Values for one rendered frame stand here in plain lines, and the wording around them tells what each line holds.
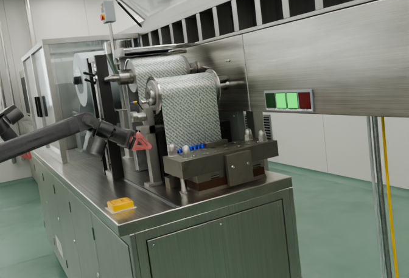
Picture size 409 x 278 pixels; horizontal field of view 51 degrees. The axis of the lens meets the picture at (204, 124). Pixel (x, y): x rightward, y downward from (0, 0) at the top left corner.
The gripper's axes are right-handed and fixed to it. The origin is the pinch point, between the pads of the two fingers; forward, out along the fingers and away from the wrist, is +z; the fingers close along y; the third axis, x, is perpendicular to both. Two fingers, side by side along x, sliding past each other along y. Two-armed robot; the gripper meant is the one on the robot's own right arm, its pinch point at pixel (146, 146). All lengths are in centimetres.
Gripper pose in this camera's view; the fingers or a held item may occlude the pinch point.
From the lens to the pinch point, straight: 159.4
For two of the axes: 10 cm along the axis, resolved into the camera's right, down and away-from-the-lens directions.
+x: 3.4, -9.3, 1.4
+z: 8.1, 3.7, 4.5
